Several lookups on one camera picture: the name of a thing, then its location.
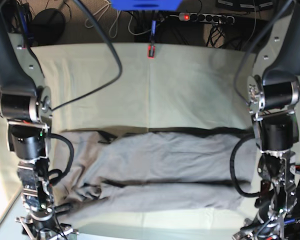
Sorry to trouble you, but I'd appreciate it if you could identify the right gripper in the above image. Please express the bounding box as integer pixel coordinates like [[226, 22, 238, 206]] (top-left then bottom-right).
[[16, 159, 79, 240]]

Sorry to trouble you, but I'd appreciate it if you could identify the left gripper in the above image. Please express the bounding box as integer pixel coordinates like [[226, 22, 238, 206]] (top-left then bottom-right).
[[232, 152, 298, 240]]

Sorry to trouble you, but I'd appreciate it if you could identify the grey t-shirt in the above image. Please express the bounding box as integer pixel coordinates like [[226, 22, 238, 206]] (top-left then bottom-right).
[[53, 127, 252, 223]]

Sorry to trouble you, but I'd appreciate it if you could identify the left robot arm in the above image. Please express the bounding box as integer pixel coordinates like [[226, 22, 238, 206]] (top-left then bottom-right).
[[229, 0, 300, 240]]

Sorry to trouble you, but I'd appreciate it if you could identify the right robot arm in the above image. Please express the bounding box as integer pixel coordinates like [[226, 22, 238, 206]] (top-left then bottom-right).
[[0, 0, 79, 240]]

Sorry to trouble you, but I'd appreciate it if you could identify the black round base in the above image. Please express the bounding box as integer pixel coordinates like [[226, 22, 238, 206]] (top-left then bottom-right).
[[29, 8, 66, 46]]

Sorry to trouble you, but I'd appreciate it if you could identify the red black clamp centre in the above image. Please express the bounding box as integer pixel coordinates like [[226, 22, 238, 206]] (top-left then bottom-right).
[[147, 43, 156, 59]]

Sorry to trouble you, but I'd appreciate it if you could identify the black power strip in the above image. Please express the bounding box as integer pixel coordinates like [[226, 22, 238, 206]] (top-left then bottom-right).
[[178, 12, 236, 25]]

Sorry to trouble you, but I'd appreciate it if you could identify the blue box top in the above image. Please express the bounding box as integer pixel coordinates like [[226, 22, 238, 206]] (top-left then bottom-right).
[[110, 0, 182, 11]]

